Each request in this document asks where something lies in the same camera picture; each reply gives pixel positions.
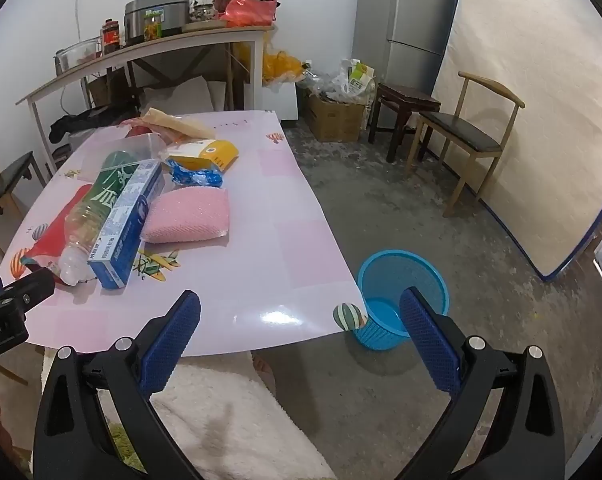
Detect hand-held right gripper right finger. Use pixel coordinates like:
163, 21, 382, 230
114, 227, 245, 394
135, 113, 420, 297
398, 286, 568, 480

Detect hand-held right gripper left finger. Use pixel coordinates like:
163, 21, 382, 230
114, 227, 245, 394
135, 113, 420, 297
32, 289, 204, 480

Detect blue plastic waste basket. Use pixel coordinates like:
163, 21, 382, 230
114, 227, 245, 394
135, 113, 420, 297
357, 249, 450, 352

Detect blue toothpaste box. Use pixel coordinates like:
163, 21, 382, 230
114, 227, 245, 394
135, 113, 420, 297
87, 158, 166, 291

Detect pink sponge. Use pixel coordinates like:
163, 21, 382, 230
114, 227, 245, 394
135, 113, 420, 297
140, 190, 232, 244

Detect green label plastic bottle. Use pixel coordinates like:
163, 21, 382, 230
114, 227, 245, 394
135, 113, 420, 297
58, 150, 146, 287

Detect blue wrapper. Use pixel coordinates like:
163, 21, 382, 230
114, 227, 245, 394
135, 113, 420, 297
167, 159, 225, 188

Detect yellow packet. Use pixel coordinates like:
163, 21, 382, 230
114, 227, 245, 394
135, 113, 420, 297
163, 138, 240, 173

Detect tan paper wrapper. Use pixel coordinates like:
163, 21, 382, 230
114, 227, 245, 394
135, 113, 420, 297
140, 107, 218, 141

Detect red snack bag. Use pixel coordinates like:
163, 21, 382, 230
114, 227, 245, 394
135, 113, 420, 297
20, 183, 96, 281

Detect wooden chair dark seat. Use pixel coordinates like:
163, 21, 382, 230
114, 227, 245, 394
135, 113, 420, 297
406, 71, 526, 218
0, 130, 46, 261

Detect pink printed table cover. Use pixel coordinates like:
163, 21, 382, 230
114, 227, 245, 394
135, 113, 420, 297
0, 110, 369, 358

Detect black clothing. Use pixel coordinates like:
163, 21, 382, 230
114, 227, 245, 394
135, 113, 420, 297
48, 105, 142, 143

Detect clear plastic tray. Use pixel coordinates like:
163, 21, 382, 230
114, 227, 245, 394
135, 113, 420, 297
78, 132, 169, 183

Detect brown box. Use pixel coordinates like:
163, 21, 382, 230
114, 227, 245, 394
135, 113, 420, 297
88, 75, 126, 108

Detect glass jug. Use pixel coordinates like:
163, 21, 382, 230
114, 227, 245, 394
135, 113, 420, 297
56, 39, 102, 77

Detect white paper sheets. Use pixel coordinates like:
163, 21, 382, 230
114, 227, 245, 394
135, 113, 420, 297
141, 75, 232, 113

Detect cardboard box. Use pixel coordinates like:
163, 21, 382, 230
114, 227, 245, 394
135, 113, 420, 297
308, 92, 368, 143

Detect dark wooden stool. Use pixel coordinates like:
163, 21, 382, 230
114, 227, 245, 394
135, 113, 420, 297
368, 82, 442, 163

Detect beige mattress blue edge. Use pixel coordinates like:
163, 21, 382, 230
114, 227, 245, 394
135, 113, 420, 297
426, 0, 602, 281

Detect white box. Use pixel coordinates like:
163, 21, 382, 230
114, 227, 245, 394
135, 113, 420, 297
263, 82, 299, 121

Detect red sauce jar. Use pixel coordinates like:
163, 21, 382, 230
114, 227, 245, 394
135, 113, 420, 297
101, 18, 122, 54

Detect green and white carton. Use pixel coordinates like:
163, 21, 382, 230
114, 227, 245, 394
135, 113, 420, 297
348, 62, 376, 96

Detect clear plastic bag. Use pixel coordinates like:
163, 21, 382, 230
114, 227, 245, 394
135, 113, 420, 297
303, 66, 352, 102

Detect long white-framed desk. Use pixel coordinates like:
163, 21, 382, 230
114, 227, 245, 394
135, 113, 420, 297
16, 25, 276, 161

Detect yellow plastic bag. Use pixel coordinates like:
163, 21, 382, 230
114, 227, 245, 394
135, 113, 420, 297
262, 50, 306, 86

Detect steel rice cooker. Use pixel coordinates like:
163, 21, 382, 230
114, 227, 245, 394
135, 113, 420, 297
124, 0, 190, 41

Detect grey refrigerator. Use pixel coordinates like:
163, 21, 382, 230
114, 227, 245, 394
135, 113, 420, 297
353, 0, 458, 93

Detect red plastic bag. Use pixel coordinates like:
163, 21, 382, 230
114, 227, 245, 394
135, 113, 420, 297
223, 0, 282, 27

